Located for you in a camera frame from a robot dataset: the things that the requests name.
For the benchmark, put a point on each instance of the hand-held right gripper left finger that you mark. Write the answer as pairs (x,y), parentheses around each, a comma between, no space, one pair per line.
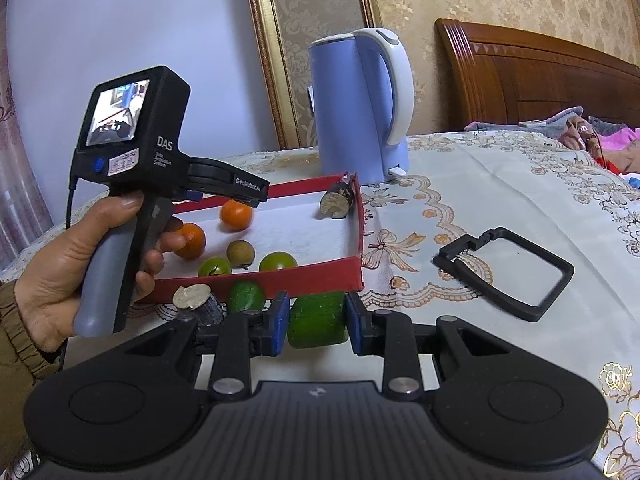
(280,322)

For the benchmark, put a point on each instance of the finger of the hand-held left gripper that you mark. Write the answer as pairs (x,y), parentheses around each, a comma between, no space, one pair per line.
(250,203)

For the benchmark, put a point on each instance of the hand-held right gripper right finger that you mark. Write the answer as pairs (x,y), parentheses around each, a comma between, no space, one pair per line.
(355,325)

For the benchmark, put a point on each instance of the orange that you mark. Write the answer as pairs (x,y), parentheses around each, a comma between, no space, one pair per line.
(191,241)
(236,214)

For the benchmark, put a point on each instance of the green cucumber piece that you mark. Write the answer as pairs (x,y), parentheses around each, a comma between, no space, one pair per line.
(317,320)

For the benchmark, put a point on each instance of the red box with white inside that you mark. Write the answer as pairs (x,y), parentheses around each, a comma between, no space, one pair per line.
(300,230)

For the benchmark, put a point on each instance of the person's left forearm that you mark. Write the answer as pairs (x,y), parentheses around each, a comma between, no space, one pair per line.
(15,340)

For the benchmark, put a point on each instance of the person's left hand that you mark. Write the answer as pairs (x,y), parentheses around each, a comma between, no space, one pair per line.
(55,280)

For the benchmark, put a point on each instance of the green lime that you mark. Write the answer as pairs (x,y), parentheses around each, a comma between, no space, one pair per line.
(246,296)

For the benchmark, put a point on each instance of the brown longan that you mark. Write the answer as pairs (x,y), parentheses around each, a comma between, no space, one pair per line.
(240,251)

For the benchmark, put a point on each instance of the green tomato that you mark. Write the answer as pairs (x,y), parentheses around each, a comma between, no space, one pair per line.
(277,261)
(215,266)

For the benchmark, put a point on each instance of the dark sugarcane piece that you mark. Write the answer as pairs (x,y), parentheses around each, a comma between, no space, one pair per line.
(337,199)
(197,302)

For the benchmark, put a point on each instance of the blue electric kettle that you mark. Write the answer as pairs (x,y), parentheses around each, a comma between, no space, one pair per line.
(345,110)

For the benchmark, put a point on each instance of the patterned curtain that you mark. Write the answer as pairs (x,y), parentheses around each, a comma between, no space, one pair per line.
(20,160)

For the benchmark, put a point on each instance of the embroidered cream tablecloth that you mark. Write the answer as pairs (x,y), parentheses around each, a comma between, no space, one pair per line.
(500,200)

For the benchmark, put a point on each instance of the pile of clothes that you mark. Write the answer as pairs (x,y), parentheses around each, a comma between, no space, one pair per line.
(575,130)

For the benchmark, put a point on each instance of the wooden headboard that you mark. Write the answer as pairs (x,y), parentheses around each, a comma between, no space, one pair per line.
(525,80)

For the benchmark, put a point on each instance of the white wall socket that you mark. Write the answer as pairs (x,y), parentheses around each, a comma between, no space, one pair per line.
(309,100)

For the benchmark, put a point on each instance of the gold wall panel frame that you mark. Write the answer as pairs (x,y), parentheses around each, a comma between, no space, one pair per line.
(265,60)

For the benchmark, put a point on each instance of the black square frame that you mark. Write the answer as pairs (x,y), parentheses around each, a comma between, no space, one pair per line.
(500,299)

